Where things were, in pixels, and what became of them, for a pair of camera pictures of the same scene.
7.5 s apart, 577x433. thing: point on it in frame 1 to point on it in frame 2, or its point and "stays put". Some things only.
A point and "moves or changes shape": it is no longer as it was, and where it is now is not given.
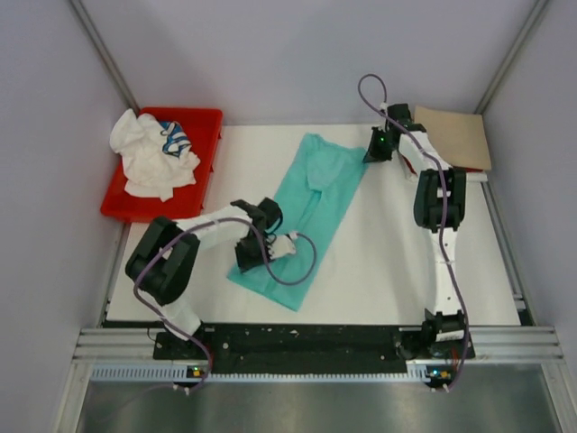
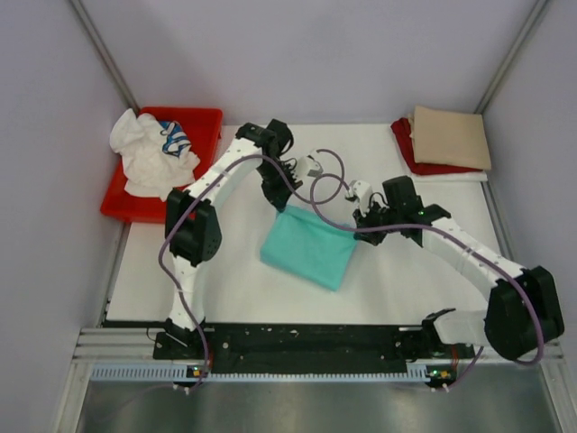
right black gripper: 374,155 to 364,222
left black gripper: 244,262 to 279,196
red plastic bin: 203,128 stays put
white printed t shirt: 157,155 stays put
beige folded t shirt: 460,136 stays put
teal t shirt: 312,192 moves or changes shape
